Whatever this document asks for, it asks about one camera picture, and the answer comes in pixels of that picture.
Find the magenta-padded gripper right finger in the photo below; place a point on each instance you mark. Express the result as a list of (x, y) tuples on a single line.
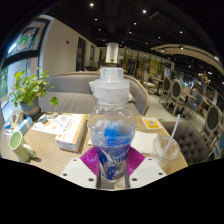
[(148, 171)]

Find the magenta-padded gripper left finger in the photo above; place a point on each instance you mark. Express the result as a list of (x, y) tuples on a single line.
[(78, 171)]

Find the clear blue-labelled drink bottle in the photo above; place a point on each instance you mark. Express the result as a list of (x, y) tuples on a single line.
[(111, 126)]

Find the clear plastic cup with straw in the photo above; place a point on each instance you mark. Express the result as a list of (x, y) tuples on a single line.
[(165, 150)]

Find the white paper napkin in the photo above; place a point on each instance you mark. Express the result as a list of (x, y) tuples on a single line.
[(143, 141)]

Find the white and orange cardboard box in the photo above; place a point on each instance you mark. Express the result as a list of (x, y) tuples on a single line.
[(70, 131)]

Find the yellow square sticker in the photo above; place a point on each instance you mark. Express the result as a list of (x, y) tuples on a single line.
[(151, 123)]

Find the grey tufted chair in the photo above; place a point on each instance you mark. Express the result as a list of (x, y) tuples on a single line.
[(190, 140)]

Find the light green ceramic mug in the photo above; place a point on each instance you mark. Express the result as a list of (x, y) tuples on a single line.
[(18, 145)]

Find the small light blue box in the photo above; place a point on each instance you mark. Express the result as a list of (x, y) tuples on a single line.
[(25, 126)]

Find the brown card stand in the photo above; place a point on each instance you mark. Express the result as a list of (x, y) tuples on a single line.
[(16, 119)]

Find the group of dining chairs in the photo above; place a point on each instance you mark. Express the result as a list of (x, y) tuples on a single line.
[(176, 91)]

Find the green potted plant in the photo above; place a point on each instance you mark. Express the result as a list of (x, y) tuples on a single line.
[(28, 88)]

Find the white round column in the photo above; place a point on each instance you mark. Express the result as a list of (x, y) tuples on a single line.
[(112, 52)]

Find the round print window poster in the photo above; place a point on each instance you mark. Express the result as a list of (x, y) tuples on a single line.
[(26, 38)]

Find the group of ceiling lights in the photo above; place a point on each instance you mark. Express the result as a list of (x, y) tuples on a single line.
[(144, 11)]

